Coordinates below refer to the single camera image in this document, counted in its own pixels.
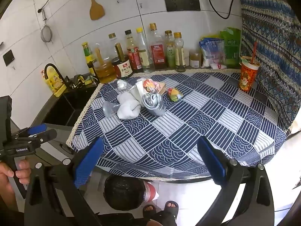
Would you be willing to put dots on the tall bottle red label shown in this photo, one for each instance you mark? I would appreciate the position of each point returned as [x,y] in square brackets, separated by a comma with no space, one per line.
[157,48]

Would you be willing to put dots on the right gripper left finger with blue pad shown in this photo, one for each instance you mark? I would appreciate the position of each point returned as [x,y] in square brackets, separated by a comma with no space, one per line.
[86,160]

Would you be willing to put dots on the person's left hand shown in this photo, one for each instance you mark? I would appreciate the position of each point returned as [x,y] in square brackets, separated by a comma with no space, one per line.
[6,189]

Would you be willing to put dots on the green plastic bag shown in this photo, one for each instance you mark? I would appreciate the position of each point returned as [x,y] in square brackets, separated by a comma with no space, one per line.
[232,41]

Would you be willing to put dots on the crumpled white plastic ball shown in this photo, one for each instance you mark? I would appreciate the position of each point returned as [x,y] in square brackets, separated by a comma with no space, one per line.
[122,85]

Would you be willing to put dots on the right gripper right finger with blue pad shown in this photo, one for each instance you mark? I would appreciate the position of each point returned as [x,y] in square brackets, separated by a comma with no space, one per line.
[214,160]

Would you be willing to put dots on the clear vinegar bottle yellow cap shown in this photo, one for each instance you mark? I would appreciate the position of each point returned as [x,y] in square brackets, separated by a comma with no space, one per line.
[146,61]

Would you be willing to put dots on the black sink faucet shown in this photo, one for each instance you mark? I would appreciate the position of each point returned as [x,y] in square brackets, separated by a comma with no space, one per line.
[57,72]

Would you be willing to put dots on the white knitted cloth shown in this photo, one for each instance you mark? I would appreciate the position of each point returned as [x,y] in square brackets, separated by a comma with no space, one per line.
[129,106]

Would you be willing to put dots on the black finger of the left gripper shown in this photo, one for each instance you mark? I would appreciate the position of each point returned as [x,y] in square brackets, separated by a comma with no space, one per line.
[38,139]

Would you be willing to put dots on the crushed silver can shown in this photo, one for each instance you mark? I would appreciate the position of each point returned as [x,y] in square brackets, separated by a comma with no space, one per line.
[154,103]

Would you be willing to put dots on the small oil bottle gold cap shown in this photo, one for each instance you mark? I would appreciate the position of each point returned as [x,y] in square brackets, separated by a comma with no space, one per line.
[179,52]

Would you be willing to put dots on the blue white patterned tablecloth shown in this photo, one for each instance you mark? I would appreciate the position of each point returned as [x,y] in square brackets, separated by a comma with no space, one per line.
[244,126]

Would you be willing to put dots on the green yellow-cap bottle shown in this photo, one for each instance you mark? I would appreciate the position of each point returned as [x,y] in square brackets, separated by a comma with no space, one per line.
[89,58]

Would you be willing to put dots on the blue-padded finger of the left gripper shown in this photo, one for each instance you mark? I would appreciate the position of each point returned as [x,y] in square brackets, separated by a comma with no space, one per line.
[26,132]

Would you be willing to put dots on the person's foot in sandal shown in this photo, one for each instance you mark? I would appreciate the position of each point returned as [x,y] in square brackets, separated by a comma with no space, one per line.
[170,207]

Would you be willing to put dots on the wooden spatula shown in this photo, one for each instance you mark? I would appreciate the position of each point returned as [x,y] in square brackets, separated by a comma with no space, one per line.
[96,11]

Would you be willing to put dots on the metal mesh strainer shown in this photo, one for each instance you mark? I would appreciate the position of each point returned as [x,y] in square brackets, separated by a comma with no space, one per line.
[46,32]

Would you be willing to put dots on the trash bin with black bag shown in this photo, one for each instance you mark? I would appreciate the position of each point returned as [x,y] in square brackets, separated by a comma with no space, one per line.
[126,193]

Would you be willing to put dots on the large cooking oil jug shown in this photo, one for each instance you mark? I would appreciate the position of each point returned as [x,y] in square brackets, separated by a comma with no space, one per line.
[104,68]

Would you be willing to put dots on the black kitchen sink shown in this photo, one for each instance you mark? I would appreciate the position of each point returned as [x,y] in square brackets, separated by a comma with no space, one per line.
[66,109]

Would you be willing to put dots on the green label oil bottle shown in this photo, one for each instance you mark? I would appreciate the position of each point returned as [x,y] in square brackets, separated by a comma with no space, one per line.
[169,44]

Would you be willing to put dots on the black wall socket panel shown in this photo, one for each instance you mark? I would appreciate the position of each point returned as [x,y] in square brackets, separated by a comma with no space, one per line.
[182,5]

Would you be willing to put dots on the soy sauce jug red label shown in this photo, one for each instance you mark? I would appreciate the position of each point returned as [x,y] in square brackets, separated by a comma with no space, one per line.
[122,64]

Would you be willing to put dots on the clear plastic cup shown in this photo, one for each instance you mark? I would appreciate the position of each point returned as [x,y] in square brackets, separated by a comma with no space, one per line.
[110,109]

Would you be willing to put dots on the yellow dish soap bottle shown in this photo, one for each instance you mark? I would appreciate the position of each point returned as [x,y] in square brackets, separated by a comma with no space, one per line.
[54,83]

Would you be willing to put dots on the dark sauce bottle red label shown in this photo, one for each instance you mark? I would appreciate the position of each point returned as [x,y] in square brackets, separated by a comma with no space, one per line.
[133,53]

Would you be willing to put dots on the small glass jar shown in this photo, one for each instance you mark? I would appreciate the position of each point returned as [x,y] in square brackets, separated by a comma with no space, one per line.
[195,59]

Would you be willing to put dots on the patterned blue curtain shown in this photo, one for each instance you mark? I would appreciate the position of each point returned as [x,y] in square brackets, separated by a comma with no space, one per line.
[274,27]

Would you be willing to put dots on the blue white plastic bag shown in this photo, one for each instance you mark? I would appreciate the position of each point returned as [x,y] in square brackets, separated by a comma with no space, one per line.
[213,52]

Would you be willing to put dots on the red paper drink cup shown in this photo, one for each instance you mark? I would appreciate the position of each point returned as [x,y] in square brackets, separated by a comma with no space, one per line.
[249,69]

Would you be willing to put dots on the colourful small snack wrapper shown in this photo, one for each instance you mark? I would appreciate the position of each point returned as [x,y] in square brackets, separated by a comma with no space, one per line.
[174,94]

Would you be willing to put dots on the yellow black sponge holder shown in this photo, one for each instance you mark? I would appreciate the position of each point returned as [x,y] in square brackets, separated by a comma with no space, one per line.
[81,81]

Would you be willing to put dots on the red orange snack wrapper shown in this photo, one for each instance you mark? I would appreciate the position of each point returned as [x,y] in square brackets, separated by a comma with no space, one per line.
[152,86]

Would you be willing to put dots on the small black wall switch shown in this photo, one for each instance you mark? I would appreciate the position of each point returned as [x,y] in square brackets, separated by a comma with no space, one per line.
[8,57]

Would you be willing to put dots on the clear bottle gold cap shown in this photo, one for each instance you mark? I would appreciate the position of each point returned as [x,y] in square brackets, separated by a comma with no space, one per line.
[112,50]

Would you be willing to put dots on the white paper bag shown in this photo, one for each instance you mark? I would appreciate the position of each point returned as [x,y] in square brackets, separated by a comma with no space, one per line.
[138,91]

